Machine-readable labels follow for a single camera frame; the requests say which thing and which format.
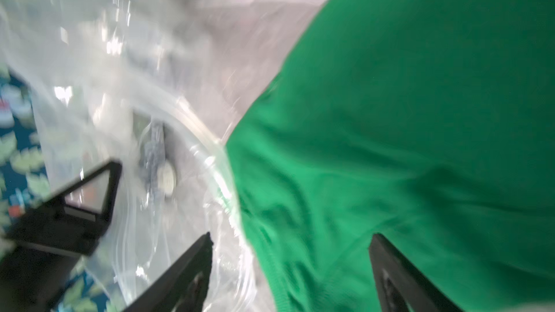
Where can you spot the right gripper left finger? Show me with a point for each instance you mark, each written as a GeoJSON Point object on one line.
{"type": "Point", "coordinates": [184, 286]}

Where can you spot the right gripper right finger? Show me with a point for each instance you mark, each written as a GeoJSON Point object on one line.
{"type": "Point", "coordinates": [400, 285]}

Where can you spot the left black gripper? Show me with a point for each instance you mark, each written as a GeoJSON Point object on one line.
{"type": "Point", "coordinates": [50, 240]}

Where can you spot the green t-shirt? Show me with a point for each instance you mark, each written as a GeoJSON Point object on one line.
{"type": "Point", "coordinates": [428, 121]}

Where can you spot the clear plastic vacuum bag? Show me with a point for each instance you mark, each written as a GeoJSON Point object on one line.
{"type": "Point", "coordinates": [159, 85]}

